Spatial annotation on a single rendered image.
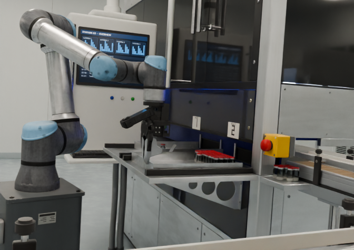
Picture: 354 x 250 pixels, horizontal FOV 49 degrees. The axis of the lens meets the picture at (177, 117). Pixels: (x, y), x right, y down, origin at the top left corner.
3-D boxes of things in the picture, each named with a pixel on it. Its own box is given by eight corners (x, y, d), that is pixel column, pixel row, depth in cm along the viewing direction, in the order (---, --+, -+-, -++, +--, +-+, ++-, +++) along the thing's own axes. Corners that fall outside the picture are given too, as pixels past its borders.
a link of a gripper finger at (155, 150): (162, 165, 132) (164, 138, 131) (146, 165, 130) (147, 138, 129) (159, 163, 135) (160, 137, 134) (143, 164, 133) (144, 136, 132)
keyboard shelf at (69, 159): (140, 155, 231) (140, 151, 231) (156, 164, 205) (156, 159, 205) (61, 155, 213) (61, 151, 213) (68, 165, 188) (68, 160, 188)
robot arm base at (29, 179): (20, 194, 128) (21, 164, 127) (9, 184, 140) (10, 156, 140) (65, 190, 136) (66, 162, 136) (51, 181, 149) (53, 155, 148)
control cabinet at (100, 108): (141, 148, 245) (148, 22, 241) (151, 153, 227) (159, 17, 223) (58, 148, 226) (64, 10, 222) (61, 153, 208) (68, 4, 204)
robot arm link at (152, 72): (150, 57, 137) (171, 57, 133) (148, 88, 138) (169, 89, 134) (138, 55, 130) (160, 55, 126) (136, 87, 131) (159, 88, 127)
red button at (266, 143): (267, 150, 132) (268, 138, 132) (275, 152, 129) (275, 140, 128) (258, 150, 131) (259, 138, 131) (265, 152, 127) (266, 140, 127)
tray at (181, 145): (198, 148, 200) (198, 141, 200) (223, 156, 176) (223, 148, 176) (134, 147, 187) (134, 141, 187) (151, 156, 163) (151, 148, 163)
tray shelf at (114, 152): (193, 150, 205) (194, 146, 205) (275, 179, 140) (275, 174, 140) (102, 150, 187) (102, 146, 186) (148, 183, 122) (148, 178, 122)
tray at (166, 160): (209, 160, 165) (209, 151, 164) (242, 172, 141) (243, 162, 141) (131, 160, 152) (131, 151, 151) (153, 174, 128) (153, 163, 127)
